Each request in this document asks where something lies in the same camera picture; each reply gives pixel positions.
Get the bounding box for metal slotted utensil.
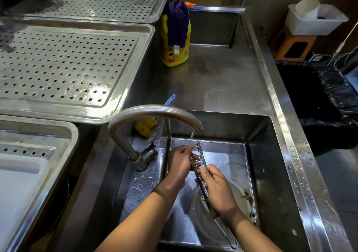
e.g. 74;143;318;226
190;140;239;250

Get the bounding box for person's left hand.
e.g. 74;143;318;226
163;145;201;190

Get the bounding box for curved steel faucet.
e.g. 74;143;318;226
108;104;203;172

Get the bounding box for dirty white plate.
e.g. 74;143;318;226
189;176;257;247

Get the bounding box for white cutting board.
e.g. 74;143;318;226
0;153;50;252

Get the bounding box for perforated steel tray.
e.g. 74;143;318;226
3;0;173;25
0;17;156;125
0;114;79;252

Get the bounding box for person's left forearm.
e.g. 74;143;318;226
95;178;186;252

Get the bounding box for black-bagged rubbish bin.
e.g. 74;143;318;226
275;60;358;150

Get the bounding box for blue-handled yellow sponge brush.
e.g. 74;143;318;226
134;94;176;140

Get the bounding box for person's right hand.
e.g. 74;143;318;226
195;165;241;222

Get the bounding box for purple cloth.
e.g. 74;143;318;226
167;0;190;55

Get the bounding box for black round pan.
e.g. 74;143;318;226
36;175;71;242

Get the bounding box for white plastic tub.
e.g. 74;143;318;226
285;3;349;36

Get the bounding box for white cable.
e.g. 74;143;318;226
326;20;358;68

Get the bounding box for white paper cup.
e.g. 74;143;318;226
295;0;321;21

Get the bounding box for person's right forearm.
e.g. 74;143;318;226
216;207;283;252

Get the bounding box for stainless steel sink unit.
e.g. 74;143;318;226
48;6;354;252

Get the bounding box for yellow detergent bottle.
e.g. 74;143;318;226
160;1;197;68

